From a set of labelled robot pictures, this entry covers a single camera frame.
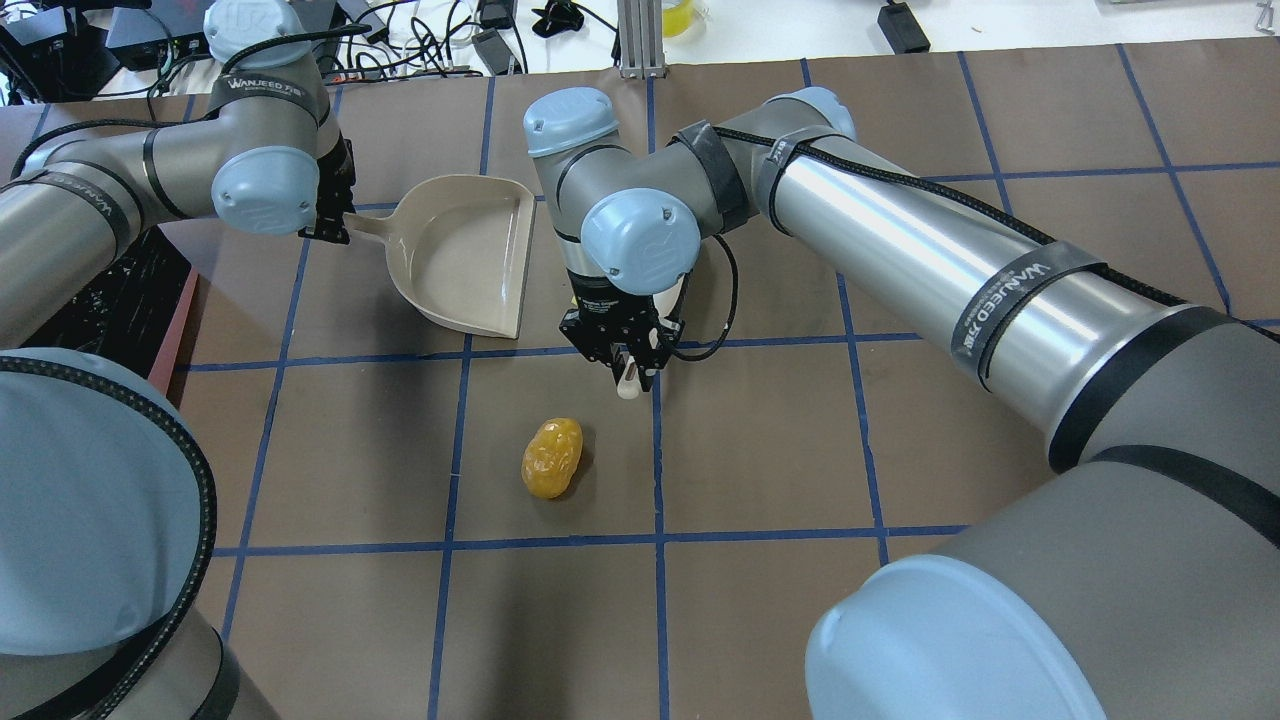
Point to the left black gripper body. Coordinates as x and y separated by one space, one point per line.
333 203

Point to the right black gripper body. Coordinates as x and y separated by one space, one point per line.
610 305

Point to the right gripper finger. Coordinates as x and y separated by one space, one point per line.
615 357
647 366

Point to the yellow-brown bread roll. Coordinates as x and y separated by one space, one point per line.
552 457

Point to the beige plastic dustpan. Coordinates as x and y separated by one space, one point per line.
457 249

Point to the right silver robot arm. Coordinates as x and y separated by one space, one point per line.
1139 583

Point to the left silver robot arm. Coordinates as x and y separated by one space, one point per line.
110 511

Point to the pink bin with black bag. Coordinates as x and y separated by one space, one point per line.
134 313

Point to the aluminium frame post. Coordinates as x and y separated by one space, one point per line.
640 40

